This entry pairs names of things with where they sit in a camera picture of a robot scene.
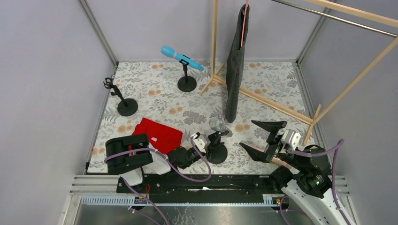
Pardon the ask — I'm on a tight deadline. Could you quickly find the pink beige microphone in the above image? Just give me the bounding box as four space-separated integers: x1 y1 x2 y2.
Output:
271 157 293 169

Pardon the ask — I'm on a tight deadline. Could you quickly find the black mic stand front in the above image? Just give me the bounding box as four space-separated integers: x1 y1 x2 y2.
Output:
206 131 229 165

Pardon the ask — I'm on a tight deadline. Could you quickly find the black mic stand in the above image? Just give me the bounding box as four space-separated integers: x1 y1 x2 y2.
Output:
206 131 229 165
103 77 138 117

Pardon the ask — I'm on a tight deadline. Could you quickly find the silver microphone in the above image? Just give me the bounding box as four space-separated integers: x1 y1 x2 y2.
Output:
209 117 233 137

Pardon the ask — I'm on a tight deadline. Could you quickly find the black mic stand moved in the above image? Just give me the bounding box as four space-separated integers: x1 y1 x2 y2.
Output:
177 62 197 92

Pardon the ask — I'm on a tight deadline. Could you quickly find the blue microphone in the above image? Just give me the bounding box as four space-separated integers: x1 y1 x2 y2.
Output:
161 45 204 71

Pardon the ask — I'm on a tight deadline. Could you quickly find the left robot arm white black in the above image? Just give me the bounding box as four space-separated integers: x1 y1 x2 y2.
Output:
104 132 228 186

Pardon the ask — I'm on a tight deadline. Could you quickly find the red folded cloth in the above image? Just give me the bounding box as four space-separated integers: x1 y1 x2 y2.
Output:
132 118 183 154

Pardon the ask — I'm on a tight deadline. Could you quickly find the dark grey hanging garment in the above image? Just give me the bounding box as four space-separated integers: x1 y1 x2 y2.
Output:
225 4 250 123

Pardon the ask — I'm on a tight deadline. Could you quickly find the pink clothes hanger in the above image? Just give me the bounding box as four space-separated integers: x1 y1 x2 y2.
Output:
240 0 250 47

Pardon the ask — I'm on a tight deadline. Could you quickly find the metal rack rod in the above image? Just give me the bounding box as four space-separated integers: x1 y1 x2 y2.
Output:
272 0 398 38

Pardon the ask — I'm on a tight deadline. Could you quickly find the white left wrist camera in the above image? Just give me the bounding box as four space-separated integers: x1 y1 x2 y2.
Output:
190 133 210 152

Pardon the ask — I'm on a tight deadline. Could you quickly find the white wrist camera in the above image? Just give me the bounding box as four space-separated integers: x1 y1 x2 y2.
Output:
281 129 301 150
190 133 210 152

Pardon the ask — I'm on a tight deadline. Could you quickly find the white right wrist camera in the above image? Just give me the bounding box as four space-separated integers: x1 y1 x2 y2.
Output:
281 129 301 150

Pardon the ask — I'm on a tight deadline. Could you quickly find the wooden clothes rack frame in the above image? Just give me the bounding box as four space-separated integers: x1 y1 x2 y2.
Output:
200 0 398 146

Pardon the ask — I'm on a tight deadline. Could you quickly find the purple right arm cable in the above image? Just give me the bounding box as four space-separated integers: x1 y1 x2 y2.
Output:
280 139 353 225

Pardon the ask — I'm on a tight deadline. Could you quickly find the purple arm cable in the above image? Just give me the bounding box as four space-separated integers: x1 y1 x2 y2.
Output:
104 138 213 225
280 139 353 225

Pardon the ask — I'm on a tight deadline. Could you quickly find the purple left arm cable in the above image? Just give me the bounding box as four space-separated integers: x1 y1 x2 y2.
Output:
104 138 213 225

